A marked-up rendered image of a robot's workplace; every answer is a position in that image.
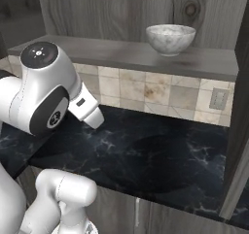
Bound grey wooden cabinet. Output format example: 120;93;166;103
0;0;249;83

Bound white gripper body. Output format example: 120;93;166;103
83;107;105;130

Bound grey base cupboard door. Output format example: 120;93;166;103
138;198;249;234

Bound white marble bowl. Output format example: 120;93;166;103
145;23;197;57

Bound grey wall socket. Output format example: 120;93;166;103
209;87;230;111

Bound grey cabinet door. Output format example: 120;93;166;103
219;4;249;220

